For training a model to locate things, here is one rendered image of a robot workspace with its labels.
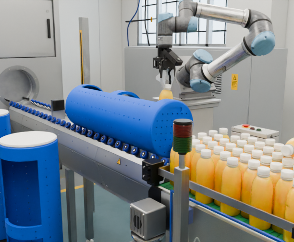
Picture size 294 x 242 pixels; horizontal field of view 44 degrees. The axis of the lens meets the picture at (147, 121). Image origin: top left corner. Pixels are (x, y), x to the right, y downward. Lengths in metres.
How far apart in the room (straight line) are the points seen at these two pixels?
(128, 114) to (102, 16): 5.63
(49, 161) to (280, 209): 1.09
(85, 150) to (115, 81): 5.31
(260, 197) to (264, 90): 2.33
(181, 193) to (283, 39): 3.60
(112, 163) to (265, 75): 1.94
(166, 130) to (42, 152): 0.60
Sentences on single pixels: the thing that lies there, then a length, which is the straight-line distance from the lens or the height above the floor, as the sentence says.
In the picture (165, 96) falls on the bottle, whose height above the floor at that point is 1.24.
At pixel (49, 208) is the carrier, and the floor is 0.70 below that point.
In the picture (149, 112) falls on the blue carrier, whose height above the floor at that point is 1.18.
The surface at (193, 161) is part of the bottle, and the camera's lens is 1.46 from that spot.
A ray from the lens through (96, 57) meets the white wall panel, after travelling 7.27.
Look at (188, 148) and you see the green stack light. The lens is 1.17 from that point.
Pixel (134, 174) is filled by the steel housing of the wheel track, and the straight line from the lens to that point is 1.84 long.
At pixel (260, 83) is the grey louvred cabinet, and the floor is 1.14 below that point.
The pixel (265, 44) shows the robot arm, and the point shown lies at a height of 1.49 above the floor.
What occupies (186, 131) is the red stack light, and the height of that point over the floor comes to 1.23.
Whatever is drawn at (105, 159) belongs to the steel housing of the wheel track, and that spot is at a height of 0.86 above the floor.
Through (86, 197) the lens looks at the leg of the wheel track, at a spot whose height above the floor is 0.38.
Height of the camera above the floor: 1.51
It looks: 12 degrees down
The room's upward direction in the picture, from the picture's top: straight up
